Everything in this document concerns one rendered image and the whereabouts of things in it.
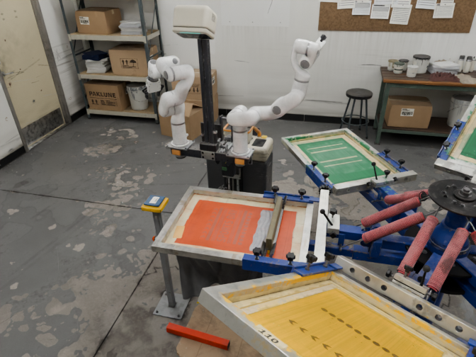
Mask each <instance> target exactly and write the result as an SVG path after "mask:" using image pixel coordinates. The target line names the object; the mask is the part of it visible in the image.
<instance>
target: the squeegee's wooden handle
mask: <svg viewBox="0 0 476 357"><path fill-rule="evenodd" d="M282 204H283V197H281V196H278V197H277V200H276V205H275V208H274V211H273V216H272V218H271V223H270V226H269V229H268V234H267V237H266V250H269V251H271V250H272V246H273V240H274V237H275V234H276V229H277V226H278V221H279V217H280V214H281V209H282Z"/></svg>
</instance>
